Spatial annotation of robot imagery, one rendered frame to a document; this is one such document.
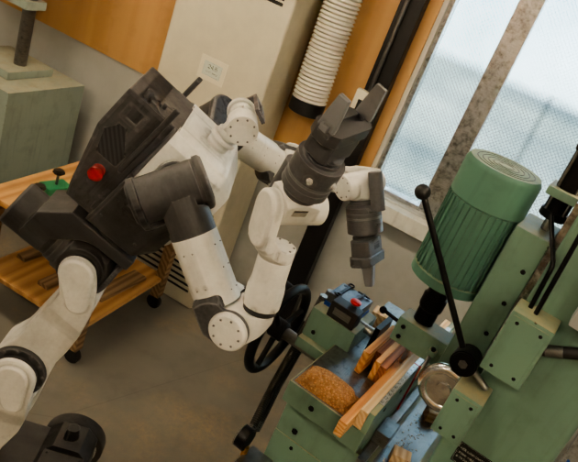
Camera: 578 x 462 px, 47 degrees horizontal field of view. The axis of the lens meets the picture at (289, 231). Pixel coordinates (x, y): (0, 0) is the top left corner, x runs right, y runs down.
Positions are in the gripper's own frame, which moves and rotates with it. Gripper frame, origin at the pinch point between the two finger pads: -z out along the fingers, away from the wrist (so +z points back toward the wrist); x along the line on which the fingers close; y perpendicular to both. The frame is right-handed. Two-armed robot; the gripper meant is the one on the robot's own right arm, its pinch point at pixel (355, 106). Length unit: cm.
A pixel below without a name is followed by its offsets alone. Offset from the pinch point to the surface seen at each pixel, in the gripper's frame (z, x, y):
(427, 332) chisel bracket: 54, 43, 31
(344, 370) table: 72, 31, 24
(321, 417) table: 72, 15, 28
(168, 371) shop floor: 187, 67, -32
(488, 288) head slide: 33, 42, 33
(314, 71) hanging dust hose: 77, 139, -78
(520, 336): 29, 31, 44
